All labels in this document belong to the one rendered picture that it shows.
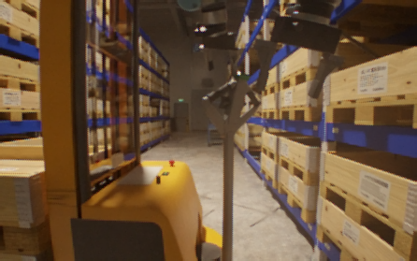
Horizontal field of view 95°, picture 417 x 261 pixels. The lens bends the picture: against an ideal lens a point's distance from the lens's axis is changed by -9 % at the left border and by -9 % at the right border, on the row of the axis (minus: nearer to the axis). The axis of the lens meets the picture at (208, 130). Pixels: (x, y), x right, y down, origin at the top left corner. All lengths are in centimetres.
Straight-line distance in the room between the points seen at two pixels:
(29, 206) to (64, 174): 18
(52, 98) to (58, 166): 27
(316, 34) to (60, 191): 102
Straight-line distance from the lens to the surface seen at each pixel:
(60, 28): 104
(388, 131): 135
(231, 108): 97
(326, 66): 53
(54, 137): 101
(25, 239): 117
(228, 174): 105
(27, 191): 107
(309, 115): 194
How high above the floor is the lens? 123
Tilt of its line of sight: 4 degrees down
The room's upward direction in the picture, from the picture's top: straight up
